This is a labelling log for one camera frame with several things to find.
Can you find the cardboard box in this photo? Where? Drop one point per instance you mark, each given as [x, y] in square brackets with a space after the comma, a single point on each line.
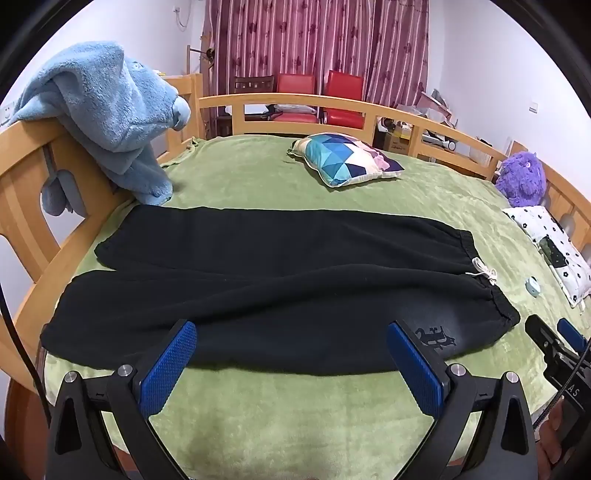
[395, 138]

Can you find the green fleece blanket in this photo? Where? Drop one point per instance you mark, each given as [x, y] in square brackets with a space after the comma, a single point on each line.
[300, 415]

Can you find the purple plush toy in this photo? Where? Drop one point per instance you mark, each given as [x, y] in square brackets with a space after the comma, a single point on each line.
[521, 177]

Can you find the geometric patterned pillow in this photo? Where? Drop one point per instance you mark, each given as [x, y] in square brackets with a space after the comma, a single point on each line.
[344, 159]

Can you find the black pants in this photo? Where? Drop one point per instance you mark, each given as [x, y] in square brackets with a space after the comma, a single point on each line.
[277, 286]

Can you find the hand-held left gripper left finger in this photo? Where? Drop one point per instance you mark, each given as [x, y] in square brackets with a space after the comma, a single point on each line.
[167, 364]

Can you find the red chair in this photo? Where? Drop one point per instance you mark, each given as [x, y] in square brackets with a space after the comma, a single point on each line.
[295, 85]
[344, 87]

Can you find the pile of papers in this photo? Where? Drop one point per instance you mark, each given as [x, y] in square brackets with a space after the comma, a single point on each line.
[438, 108]

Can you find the white floral pillow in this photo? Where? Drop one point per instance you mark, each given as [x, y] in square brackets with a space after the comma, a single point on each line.
[561, 249]

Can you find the dark wooden chair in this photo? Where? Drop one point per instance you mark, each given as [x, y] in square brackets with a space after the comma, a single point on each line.
[251, 85]

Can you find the wooden bed frame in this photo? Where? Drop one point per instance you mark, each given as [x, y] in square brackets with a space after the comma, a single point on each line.
[27, 152]

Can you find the white wall socket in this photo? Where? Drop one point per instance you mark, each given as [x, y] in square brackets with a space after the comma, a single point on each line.
[6, 115]
[533, 108]

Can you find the pink striped floral curtain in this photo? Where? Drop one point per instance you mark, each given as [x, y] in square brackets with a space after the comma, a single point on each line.
[318, 37]

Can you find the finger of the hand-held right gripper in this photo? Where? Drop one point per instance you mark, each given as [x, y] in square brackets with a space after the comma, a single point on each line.
[569, 330]
[545, 336]

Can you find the small light blue round case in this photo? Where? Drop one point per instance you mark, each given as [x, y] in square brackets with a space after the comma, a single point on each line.
[533, 286]

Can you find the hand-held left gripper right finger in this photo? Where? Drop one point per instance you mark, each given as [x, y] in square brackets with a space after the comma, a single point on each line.
[415, 369]

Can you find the person's right hand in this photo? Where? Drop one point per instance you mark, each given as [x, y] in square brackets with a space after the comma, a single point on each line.
[551, 443]

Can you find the wooden coat rack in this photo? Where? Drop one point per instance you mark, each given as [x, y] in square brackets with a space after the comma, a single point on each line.
[205, 57]

